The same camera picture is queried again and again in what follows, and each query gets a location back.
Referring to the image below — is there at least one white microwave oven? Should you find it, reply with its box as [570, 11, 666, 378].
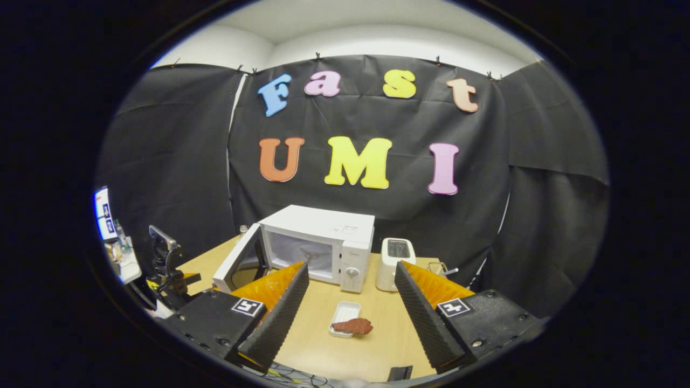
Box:
[212, 204, 376, 294]

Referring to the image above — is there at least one white toaster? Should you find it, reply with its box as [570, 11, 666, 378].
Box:
[376, 238, 417, 292]

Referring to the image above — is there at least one bright screen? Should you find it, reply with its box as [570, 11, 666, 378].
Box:
[94, 186, 118, 241]

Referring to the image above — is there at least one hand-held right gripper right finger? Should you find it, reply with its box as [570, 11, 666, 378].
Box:
[394, 260, 545, 375]

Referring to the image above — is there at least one white rectangular tray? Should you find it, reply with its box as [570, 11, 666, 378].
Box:
[328, 301, 362, 338]

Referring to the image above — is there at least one cluttered white shelf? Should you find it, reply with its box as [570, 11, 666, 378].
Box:
[105, 221, 142, 285]

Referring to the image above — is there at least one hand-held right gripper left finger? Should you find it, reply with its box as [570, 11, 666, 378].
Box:
[159, 262, 311, 374]

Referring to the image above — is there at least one black backdrop cloth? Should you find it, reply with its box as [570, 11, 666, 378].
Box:
[96, 54, 611, 318]

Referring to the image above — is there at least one brown meat piece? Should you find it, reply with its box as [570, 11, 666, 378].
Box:
[332, 318, 374, 336]

